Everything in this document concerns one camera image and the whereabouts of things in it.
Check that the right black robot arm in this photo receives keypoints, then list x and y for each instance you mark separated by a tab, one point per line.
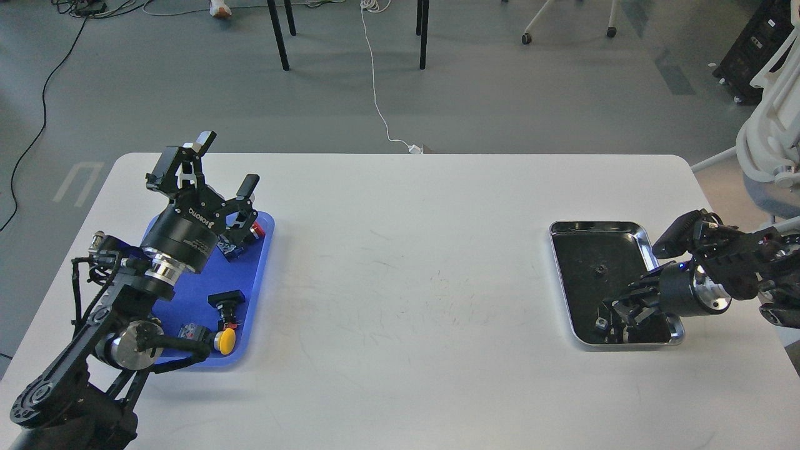
707	264

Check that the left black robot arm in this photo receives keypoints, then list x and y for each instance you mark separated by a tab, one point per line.
85	398

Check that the black equipment case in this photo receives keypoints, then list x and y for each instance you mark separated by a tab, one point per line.
758	42

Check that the blue plastic tray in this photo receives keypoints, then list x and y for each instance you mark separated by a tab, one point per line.
190	301

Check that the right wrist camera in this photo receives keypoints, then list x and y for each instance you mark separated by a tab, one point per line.
675	240

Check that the yellow push button switch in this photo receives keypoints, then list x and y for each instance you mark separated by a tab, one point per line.
221	341

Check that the red push button switch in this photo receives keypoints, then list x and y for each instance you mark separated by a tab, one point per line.
235	241

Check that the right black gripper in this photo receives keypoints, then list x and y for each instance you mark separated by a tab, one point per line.
680	288

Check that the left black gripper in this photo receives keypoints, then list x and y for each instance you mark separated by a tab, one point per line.
189	227

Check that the black square push button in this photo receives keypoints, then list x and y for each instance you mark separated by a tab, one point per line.
226	304

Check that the metal tray black liner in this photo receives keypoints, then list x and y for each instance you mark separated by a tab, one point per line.
624	248

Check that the white office chair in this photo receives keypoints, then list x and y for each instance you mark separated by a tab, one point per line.
766	146

